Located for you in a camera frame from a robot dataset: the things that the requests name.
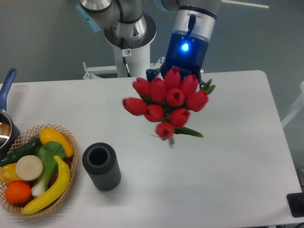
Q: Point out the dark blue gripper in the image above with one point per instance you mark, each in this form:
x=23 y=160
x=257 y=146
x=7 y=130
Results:
x=189 y=42

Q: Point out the red tulip bouquet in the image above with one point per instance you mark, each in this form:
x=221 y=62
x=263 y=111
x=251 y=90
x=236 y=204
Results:
x=168 y=102

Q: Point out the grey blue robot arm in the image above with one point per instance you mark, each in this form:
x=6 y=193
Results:
x=130 y=31

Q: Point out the dark grey ribbed vase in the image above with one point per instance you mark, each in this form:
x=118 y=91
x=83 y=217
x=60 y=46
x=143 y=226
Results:
x=100 y=162

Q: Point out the red fruit in basket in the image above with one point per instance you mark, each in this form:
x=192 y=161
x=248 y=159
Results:
x=68 y=161

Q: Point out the yellow squash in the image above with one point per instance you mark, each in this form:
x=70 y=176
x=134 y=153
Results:
x=53 y=135

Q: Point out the yellow banana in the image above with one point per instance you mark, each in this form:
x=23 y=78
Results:
x=53 y=193

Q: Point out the green bok choy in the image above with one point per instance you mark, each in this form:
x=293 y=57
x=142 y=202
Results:
x=46 y=154

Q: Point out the dark green cucumber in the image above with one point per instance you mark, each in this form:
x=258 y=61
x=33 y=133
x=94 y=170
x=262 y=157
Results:
x=19 y=152

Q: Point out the black device at table edge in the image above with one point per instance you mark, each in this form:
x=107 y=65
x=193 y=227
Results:
x=296 y=204

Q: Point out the woven wicker basket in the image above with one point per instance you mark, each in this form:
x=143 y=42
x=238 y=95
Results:
x=26 y=137

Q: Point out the beige round disc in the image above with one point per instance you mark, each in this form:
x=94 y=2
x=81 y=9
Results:
x=29 y=167

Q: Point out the yellow bell pepper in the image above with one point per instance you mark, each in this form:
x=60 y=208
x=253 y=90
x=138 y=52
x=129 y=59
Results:
x=8 y=174

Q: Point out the orange fruit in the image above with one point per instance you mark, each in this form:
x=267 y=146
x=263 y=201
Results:
x=18 y=192

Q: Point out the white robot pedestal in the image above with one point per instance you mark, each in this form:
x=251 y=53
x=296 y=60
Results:
x=136 y=61

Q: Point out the white table clamp bracket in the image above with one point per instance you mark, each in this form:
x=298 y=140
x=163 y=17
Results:
x=98 y=72

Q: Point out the white frame at right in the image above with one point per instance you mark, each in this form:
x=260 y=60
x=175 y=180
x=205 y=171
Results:
x=295 y=107

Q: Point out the blue handled saucepan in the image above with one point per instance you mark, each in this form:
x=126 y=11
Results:
x=9 y=132

